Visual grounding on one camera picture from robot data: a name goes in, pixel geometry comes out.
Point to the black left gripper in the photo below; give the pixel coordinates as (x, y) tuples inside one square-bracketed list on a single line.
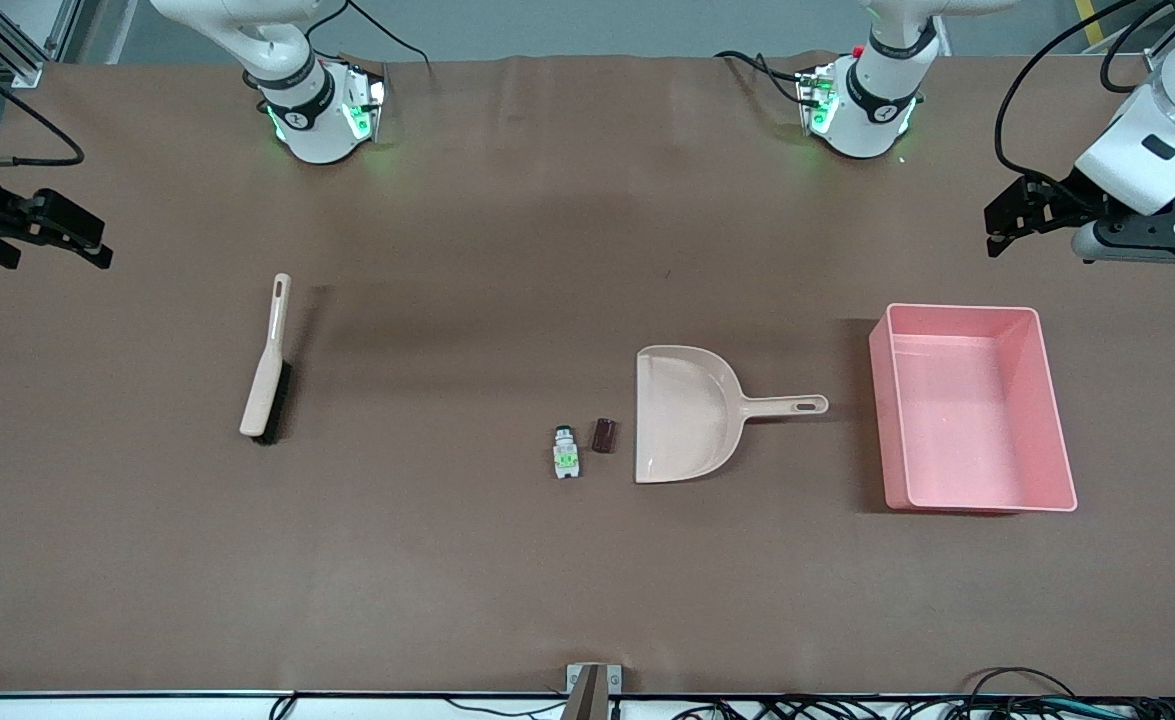
[(1065, 203)]

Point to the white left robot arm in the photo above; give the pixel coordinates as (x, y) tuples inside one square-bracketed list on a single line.
[(872, 105)]

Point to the brown table mat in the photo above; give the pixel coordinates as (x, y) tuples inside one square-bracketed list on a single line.
[(447, 570)]

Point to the grey metal edge bracket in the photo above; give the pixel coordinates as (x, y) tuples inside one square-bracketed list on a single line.
[(577, 676)]

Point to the dark brown cylindrical capacitor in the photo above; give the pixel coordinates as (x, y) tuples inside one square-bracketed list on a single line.
[(604, 436)]

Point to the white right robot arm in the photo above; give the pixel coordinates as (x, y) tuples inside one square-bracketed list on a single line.
[(312, 110)]

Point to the pink plastic bin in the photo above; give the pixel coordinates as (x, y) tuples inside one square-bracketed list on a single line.
[(967, 420)]

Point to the beige plastic dustpan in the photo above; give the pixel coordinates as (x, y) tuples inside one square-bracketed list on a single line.
[(682, 410)]

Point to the beige brush black bristles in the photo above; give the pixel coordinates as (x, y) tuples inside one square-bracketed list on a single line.
[(267, 380)]

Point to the white green push-button switch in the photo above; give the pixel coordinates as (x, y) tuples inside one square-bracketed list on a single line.
[(566, 458)]

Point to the aluminium frame profile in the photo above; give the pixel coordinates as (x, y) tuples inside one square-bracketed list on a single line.
[(22, 68)]

